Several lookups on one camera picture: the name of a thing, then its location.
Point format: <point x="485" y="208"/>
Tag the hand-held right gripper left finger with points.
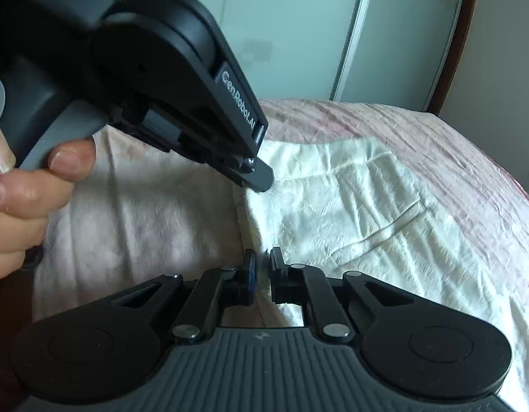
<point x="251" y="275"/>

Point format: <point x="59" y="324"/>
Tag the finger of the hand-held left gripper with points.
<point x="240" y="103"/>

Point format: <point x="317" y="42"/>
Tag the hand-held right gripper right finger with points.
<point x="276" y="275"/>

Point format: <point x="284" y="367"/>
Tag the cream blanket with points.
<point x="354" y="206"/>

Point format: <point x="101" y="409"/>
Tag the person's left hand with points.
<point x="19" y="206"/>

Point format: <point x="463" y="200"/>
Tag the plain glass wardrobe door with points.
<point x="281" y="21"/>

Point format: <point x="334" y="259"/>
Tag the glass wardrobe door with flowers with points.
<point x="401" y="38"/>

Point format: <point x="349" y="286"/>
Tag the pink bed sheet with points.
<point x="419" y="137"/>

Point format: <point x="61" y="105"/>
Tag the dark wooden wardrobe frame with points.
<point x="455" y="38"/>

